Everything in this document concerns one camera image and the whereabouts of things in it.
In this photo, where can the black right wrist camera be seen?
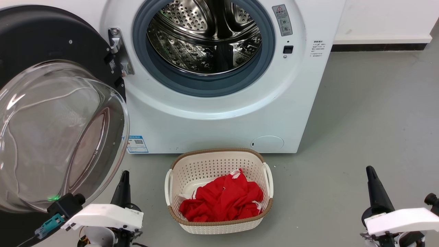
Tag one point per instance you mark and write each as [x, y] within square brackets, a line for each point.
[432, 200]

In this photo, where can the red garment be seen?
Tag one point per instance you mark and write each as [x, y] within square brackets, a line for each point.
[223, 200]

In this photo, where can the grey warning sticker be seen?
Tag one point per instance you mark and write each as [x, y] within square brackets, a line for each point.
[282, 20]

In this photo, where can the small printed text sticker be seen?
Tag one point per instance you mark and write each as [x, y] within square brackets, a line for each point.
[318, 48]

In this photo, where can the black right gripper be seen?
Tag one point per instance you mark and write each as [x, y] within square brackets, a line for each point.
[387, 240]

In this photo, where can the blue energy label sticker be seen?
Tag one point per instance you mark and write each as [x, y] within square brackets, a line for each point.
[138, 144]

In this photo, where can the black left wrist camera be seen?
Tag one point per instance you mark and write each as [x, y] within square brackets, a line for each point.
[65, 206]

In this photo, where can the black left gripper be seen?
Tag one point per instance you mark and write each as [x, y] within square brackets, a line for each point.
[109, 238]

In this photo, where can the round filter cover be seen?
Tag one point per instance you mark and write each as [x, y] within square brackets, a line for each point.
[267, 144]

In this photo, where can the cream perforated laundry basket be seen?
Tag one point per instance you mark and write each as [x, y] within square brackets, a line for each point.
[219, 159]

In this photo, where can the white front-load washing machine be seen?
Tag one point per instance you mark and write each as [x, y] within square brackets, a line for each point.
[212, 116]

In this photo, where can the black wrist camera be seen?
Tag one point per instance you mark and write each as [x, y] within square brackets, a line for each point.
[432, 200]
[65, 206]

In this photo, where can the black round glass washer door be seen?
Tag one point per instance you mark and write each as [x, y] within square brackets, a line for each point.
[58, 137]

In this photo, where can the white right wrist camera cover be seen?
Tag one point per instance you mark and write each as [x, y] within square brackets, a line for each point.
[401, 221]

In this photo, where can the metal door hinge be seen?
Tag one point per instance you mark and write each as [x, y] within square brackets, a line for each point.
[118, 48]

